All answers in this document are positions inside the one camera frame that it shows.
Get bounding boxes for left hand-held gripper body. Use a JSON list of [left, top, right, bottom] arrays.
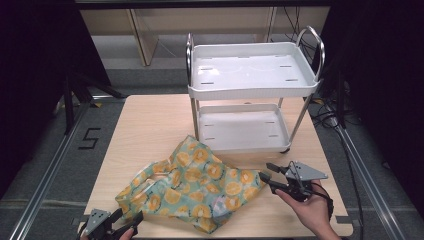
[[80, 208, 118, 240]]

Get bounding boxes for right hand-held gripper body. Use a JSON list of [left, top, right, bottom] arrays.
[[284, 160, 329, 203]]

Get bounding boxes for orange-print teal cloth bag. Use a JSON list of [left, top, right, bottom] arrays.
[[114, 134, 268, 235]]

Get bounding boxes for white two-tier cart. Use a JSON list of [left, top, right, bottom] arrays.
[[185, 25, 326, 155]]

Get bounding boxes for person's left hand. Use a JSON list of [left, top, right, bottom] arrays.
[[119, 227, 135, 240]]

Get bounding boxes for person's right hand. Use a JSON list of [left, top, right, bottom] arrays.
[[275, 179, 342, 240]]

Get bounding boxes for black tripod stand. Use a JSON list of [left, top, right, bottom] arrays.
[[54, 70, 125, 135]]

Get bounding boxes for black curtain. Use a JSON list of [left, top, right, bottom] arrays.
[[318, 0, 424, 209], [0, 0, 113, 199]]

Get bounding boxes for beige wooden furniture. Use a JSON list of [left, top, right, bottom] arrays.
[[79, 7, 331, 67]]

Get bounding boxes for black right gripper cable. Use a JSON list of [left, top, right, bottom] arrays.
[[310, 181, 335, 222]]

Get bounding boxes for black floor cables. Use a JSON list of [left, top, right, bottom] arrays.
[[308, 94, 366, 231]]

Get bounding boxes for aluminium floor rail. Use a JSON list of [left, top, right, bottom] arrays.
[[8, 95, 101, 240], [328, 108, 407, 240]]

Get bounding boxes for black upright stand post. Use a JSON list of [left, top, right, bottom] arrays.
[[334, 69, 348, 130]]

